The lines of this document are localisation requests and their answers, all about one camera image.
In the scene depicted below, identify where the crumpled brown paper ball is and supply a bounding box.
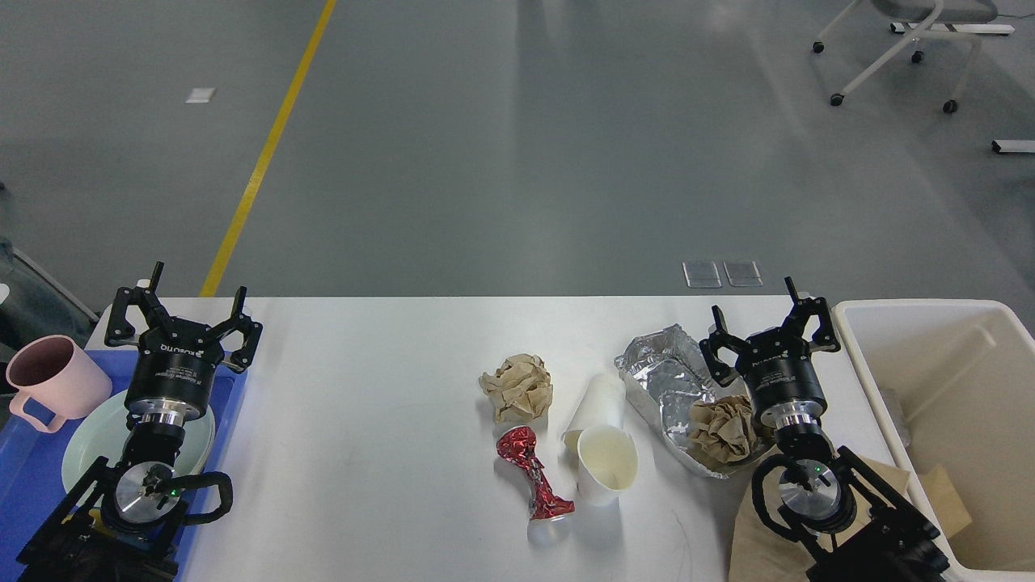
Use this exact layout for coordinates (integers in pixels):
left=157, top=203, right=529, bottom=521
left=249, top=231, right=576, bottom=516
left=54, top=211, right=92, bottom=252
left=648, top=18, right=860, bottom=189
left=478, top=353, right=553, bottom=424

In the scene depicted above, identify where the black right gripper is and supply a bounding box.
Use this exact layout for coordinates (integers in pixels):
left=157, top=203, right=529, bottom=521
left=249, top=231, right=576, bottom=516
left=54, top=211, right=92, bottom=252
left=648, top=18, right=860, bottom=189
left=699, top=277, right=842, bottom=424

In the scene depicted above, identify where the left floor outlet cover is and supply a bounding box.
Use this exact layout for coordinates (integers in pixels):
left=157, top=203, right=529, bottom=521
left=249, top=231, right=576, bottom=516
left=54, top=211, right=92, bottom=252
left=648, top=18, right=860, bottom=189
left=682, top=260, right=725, bottom=289

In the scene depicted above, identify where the white plastic bin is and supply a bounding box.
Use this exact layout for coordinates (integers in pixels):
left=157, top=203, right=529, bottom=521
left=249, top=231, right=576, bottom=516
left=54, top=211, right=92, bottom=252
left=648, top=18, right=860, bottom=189
left=833, top=299, right=1034, bottom=581

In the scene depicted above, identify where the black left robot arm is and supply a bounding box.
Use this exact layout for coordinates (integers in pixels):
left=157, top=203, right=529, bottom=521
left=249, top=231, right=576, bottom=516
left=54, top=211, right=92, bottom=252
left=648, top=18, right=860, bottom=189
left=16, top=262, right=263, bottom=581

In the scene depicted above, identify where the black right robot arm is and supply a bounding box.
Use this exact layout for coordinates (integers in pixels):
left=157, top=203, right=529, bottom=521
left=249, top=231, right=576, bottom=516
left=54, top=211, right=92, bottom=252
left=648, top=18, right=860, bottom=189
left=699, top=277, right=949, bottom=581

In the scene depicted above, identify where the person in jeans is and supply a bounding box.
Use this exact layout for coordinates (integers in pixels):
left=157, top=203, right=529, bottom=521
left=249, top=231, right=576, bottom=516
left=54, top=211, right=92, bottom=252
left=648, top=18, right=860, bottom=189
left=1, top=237, right=97, bottom=352

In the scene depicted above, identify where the aluminium foil tray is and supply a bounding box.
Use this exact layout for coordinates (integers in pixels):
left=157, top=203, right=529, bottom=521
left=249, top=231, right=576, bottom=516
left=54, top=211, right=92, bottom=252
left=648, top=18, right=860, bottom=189
left=614, top=324, right=768, bottom=479

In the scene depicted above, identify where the lying white paper cup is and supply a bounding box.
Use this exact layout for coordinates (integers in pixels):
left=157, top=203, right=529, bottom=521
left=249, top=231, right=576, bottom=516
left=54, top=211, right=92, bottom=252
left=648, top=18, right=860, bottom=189
left=562, top=373, right=626, bottom=454

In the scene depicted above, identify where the right floor outlet cover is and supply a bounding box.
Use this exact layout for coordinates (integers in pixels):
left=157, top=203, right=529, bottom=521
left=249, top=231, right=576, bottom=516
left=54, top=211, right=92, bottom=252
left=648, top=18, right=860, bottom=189
left=722, top=260, right=764, bottom=288

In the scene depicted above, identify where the white floor bar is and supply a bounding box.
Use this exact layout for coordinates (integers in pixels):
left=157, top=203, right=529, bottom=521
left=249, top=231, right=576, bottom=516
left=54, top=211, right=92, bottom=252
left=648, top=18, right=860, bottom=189
left=990, top=139, right=1035, bottom=154

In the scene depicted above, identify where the white office chair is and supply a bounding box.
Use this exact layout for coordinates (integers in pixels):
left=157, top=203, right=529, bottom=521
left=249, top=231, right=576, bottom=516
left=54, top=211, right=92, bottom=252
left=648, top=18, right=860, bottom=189
left=829, top=1, right=999, bottom=115

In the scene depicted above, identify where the pink mug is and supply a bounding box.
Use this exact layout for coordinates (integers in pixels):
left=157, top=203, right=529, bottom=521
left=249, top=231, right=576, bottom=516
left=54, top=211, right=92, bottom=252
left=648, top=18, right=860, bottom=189
left=5, top=334, right=113, bottom=434

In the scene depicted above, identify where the blue plastic tray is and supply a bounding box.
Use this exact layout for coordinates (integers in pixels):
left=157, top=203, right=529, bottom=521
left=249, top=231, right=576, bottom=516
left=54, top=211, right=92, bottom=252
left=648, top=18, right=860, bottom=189
left=1, top=350, right=247, bottom=581

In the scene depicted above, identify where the light green plate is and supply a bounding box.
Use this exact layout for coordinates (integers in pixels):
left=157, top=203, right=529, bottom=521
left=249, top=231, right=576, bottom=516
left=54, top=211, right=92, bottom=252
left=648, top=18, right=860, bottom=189
left=61, top=392, right=217, bottom=492

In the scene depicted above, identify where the cardboard piece in bin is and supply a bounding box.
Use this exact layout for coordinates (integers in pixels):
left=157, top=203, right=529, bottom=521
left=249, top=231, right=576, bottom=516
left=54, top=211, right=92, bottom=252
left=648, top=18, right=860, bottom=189
left=918, top=464, right=973, bottom=539

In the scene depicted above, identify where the floor outlet cover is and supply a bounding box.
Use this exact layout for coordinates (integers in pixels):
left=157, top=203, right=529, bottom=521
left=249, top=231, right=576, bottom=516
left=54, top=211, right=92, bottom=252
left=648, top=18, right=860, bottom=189
left=682, top=260, right=725, bottom=289
left=722, top=260, right=764, bottom=288

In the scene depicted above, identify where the brown paper bag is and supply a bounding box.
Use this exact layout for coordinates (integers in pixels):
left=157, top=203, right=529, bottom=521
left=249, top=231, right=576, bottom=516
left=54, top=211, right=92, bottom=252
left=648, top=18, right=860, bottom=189
left=728, top=457, right=912, bottom=581

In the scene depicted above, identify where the upright white paper cup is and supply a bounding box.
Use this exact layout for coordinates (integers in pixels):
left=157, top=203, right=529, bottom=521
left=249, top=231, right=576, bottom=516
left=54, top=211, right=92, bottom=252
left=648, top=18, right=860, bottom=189
left=576, top=426, right=639, bottom=506

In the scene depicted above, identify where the brown paper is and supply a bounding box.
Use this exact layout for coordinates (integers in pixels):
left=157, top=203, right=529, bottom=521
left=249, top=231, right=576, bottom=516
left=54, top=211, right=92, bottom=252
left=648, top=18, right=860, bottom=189
left=688, top=394, right=774, bottom=465

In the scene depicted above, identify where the crushed red can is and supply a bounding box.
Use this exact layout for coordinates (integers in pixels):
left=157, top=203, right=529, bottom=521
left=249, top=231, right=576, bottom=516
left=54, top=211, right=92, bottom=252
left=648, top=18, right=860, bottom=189
left=496, top=426, right=576, bottom=521

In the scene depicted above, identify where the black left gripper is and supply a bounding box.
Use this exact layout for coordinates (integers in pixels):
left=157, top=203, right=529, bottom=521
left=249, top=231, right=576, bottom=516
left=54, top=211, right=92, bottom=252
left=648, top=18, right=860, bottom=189
left=105, top=260, right=264, bottom=421

